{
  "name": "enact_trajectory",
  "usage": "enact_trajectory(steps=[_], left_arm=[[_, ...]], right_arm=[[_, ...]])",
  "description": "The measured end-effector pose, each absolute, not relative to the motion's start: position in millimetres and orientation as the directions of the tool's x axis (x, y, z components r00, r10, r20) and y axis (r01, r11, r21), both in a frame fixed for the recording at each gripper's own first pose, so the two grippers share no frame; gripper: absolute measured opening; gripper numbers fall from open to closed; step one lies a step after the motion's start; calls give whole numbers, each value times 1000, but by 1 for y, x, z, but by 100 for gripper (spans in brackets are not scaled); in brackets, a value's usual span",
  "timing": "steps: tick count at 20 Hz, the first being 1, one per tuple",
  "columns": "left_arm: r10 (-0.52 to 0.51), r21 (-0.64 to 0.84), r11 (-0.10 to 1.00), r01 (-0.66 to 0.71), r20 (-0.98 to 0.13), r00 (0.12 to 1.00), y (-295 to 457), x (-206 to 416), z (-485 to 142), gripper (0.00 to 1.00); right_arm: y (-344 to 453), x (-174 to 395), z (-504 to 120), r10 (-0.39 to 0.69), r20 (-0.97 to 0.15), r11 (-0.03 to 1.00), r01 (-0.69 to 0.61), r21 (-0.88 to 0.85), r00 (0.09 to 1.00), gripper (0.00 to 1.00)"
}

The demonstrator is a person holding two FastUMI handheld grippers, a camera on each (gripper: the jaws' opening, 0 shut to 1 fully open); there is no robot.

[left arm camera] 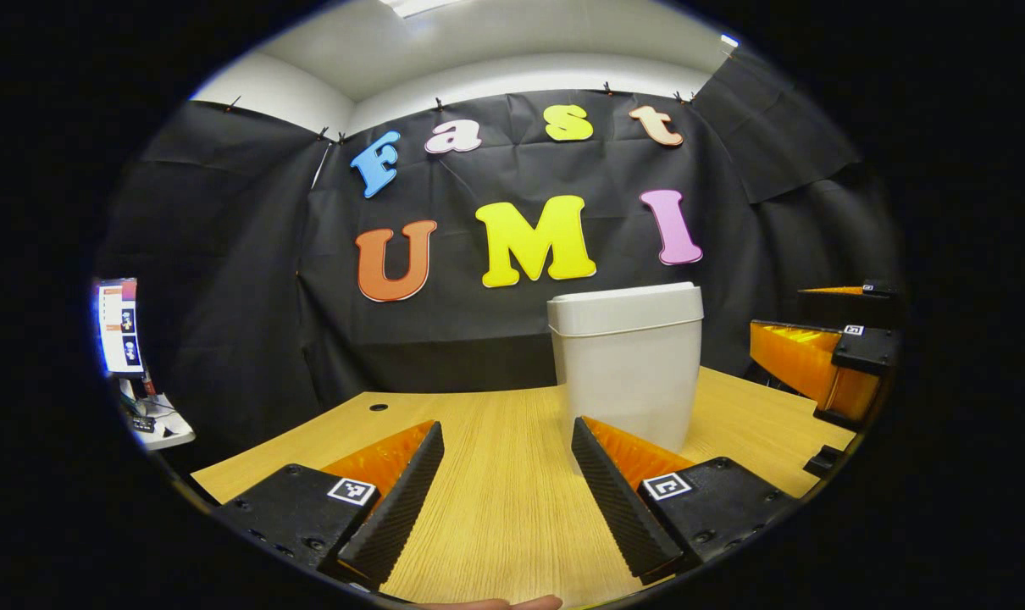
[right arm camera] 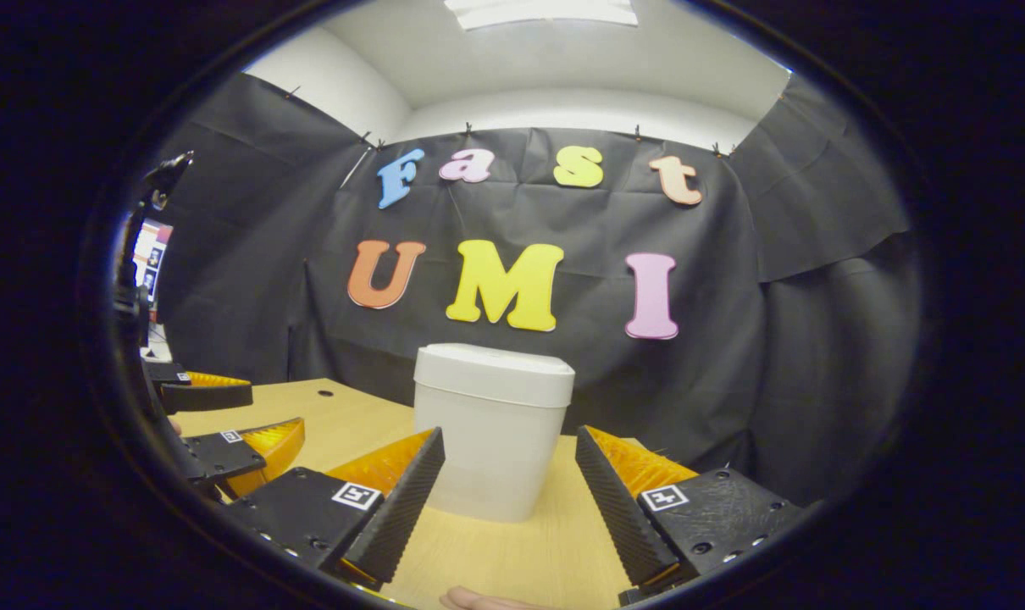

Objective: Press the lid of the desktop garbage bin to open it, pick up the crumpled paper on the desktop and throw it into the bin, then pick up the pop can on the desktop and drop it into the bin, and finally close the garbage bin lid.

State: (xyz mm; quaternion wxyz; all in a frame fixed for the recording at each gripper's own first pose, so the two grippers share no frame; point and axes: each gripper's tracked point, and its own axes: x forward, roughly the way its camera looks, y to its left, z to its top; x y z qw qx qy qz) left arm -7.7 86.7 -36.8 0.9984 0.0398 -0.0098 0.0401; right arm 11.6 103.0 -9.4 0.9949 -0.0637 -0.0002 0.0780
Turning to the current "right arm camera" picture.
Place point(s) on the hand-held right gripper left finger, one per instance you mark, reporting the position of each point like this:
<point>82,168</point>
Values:
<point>398,517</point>

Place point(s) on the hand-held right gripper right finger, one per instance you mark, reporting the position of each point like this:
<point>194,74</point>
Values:
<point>618,517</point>

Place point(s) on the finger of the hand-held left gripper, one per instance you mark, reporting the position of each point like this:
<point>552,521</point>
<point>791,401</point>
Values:
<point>224,453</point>
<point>207,398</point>

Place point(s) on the white desktop garbage bin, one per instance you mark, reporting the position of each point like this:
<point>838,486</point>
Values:
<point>495,424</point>

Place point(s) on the wooden desktop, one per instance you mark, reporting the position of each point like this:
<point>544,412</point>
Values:
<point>512,551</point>

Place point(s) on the computer monitor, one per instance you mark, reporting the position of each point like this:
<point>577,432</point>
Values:
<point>152,258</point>

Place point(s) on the black backdrop cloth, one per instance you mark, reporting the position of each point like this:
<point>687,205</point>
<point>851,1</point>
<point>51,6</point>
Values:
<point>775,339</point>

